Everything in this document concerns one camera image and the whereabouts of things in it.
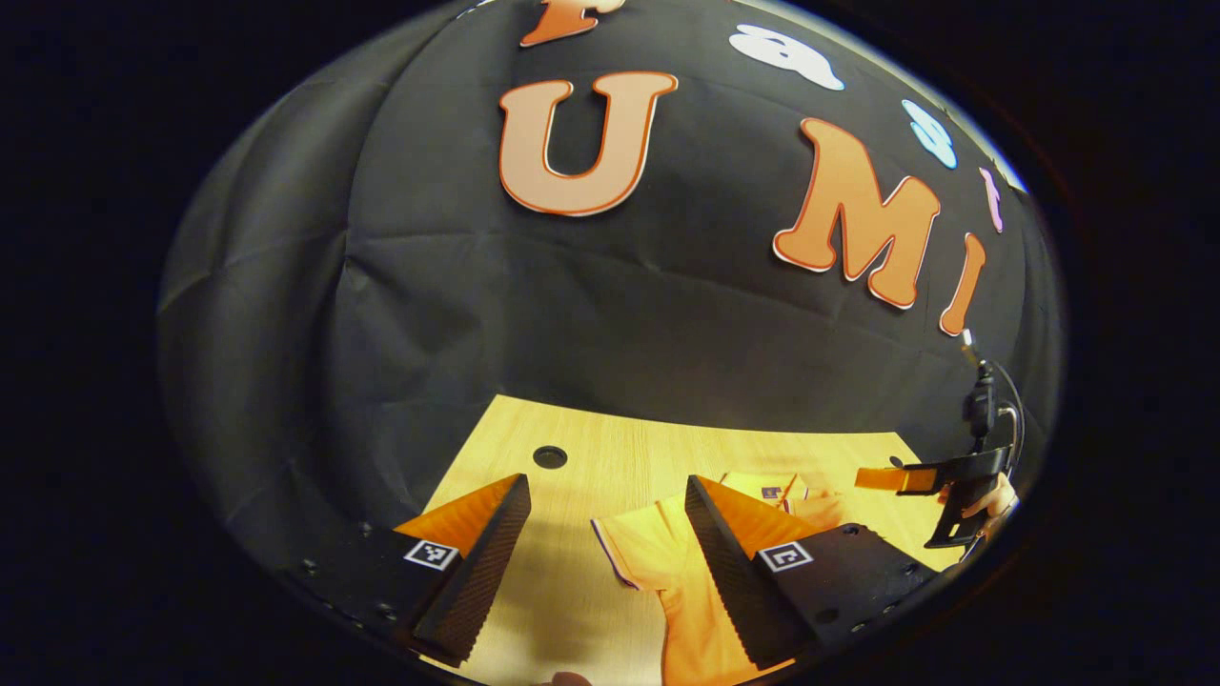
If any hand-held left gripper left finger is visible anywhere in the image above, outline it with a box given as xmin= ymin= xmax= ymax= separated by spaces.
xmin=286 ymin=473 xmax=533 ymax=668

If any orange T-shirt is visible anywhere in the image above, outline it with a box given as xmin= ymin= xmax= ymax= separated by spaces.
xmin=591 ymin=471 xmax=859 ymax=686

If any black backdrop cloth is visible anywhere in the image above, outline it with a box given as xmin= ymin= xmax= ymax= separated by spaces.
xmin=157 ymin=0 xmax=1064 ymax=573

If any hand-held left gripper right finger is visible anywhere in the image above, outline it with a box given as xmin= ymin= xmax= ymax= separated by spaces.
xmin=684 ymin=474 xmax=942 ymax=672

